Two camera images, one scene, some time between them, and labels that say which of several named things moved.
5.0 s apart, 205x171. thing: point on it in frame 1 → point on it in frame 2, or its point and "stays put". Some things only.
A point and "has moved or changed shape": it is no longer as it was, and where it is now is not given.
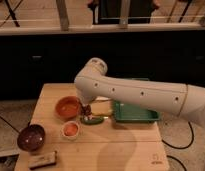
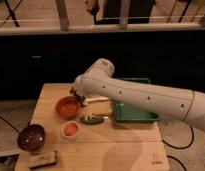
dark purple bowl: [31, 137] stays put
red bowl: [67, 107] stays put
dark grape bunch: [88, 117] has moved or changed shape
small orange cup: [70, 130] stays put
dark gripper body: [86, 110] → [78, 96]
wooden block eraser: [42, 160] stays put
